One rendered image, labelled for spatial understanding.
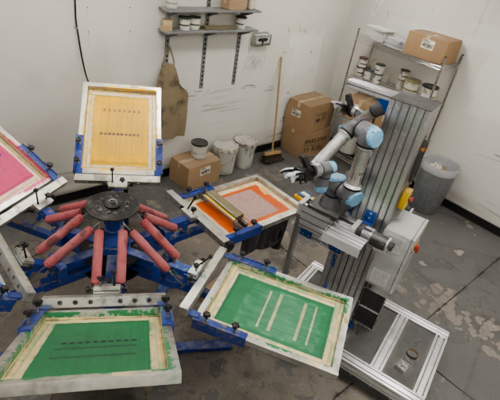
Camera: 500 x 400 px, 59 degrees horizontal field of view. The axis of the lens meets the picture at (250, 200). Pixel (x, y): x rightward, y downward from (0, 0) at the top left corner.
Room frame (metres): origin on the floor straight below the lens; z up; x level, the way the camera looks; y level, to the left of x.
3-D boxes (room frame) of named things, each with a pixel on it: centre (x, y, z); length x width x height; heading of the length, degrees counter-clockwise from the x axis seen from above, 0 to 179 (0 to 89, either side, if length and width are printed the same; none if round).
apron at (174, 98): (4.54, 1.08, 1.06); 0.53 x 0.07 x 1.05; 137
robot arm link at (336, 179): (2.54, -0.54, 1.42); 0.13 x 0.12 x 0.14; 37
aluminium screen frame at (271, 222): (2.80, 0.04, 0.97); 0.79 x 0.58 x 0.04; 137
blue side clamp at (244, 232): (2.43, 0.00, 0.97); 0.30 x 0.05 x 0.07; 137
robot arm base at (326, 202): (2.55, -0.53, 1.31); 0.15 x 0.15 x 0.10
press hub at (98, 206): (2.03, 0.76, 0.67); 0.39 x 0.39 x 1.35
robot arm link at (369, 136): (2.44, -0.61, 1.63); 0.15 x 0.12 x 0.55; 37
